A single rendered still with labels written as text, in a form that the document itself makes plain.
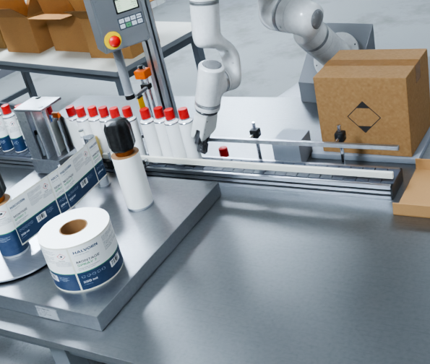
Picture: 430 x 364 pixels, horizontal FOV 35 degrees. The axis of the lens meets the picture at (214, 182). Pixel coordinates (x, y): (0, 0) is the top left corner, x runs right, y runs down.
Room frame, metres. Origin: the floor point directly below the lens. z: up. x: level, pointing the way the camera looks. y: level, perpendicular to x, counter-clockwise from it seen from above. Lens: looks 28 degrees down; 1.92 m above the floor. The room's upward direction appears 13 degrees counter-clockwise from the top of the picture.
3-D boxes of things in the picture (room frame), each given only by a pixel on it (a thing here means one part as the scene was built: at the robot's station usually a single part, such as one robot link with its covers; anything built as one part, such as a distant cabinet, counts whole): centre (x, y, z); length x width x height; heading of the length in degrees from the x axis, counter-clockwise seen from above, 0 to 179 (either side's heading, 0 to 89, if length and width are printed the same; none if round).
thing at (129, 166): (1.91, 0.25, 1.03); 0.09 x 0.09 x 0.30
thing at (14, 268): (1.79, 0.64, 0.89); 0.31 x 0.31 x 0.01
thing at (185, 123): (2.12, 0.05, 0.98); 0.05 x 0.05 x 0.20
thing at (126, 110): (2.25, 0.24, 0.98); 0.05 x 0.05 x 0.20
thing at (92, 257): (1.61, 0.40, 0.95); 0.20 x 0.20 x 0.14
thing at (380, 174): (1.99, -0.07, 0.90); 1.07 x 0.01 x 0.02; 55
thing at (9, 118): (2.59, 0.74, 0.98); 0.05 x 0.05 x 0.20
